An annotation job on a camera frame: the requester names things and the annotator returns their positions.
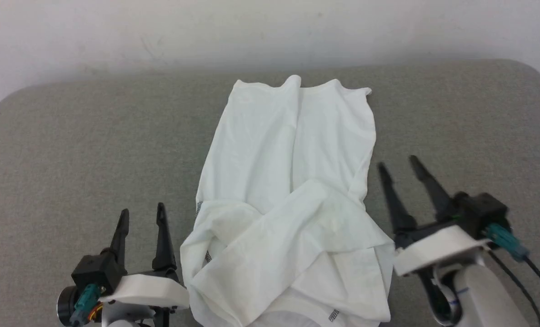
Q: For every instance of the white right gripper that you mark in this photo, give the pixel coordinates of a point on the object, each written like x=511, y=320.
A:
x=438, y=247

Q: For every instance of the white garment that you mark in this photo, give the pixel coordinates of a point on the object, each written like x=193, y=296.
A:
x=288, y=159

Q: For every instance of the teal left camera connector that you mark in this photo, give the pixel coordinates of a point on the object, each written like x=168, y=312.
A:
x=86, y=299

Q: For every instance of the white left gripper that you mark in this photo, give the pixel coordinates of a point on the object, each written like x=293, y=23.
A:
x=152, y=290

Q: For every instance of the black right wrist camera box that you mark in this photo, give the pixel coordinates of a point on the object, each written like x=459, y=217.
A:
x=483, y=211

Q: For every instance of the teal camera connector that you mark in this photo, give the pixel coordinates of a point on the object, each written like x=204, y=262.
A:
x=86, y=299
x=506, y=240

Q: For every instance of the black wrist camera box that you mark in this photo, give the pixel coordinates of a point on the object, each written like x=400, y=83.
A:
x=97, y=272
x=483, y=211

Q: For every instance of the teal right camera connector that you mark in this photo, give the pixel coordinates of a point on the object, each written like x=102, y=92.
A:
x=506, y=240

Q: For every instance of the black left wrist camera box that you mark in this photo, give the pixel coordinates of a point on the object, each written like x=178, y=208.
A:
x=97, y=272

